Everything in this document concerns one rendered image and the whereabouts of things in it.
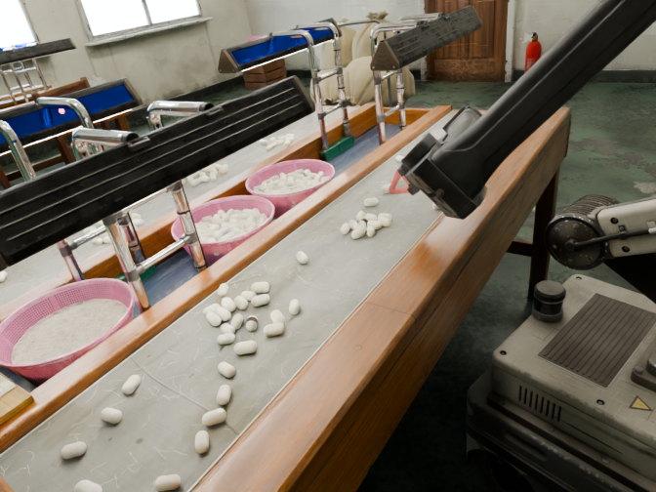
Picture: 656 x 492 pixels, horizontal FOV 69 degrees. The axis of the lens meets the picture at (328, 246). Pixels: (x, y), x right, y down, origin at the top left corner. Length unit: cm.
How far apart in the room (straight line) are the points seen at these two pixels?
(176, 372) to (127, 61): 583
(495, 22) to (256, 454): 523
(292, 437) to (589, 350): 77
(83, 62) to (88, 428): 563
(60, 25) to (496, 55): 457
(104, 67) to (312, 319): 569
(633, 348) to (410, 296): 58
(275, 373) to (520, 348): 62
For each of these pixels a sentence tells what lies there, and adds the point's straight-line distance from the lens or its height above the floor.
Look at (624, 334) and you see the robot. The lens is 130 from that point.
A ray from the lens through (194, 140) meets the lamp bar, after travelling 79.
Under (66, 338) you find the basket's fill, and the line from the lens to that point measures 108.
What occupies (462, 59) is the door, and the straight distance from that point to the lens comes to 577.
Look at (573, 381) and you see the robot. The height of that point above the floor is 47.
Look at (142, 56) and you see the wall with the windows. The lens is 663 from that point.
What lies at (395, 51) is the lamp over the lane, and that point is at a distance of 130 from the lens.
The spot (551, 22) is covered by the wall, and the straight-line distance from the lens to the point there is 548.
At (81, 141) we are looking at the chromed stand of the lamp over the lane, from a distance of 85.
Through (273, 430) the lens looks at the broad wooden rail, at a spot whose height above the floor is 76.
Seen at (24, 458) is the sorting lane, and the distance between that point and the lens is 87.
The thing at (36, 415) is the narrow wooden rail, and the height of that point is 76.
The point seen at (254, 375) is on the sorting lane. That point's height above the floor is 74.
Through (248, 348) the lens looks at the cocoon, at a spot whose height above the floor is 76.
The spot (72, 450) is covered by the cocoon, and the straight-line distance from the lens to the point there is 81.
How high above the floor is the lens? 128
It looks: 30 degrees down
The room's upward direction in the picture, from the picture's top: 9 degrees counter-clockwise
